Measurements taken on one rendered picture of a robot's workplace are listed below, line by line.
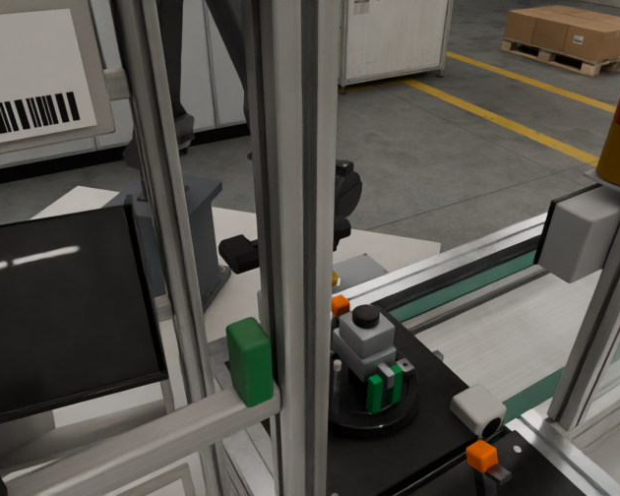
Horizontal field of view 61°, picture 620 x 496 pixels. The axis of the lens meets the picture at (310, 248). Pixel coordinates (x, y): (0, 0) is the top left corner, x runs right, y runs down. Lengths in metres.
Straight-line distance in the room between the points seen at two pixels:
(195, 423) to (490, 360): 0.64
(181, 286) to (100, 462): 0.19
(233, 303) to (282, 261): 0.79
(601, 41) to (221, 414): 5.75
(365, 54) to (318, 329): 4.69
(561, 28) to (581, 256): 5.65
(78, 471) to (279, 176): 0.12
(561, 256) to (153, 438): 0.42
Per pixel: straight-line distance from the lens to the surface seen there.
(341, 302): 0.62
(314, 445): 0.25
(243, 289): 0.99
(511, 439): 0.66
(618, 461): 0.84
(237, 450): 0.63
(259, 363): 0.19
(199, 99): 3.70
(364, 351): 0.57
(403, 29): 5.04
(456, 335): 0.84
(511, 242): 0.99
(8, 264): 0.22
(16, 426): 0.52
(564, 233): 0.53
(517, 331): 0.87
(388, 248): 1.10
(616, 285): 0.58
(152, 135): 0.32
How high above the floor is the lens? 1.47
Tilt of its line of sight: 34 degrees down
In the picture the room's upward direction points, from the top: straight up
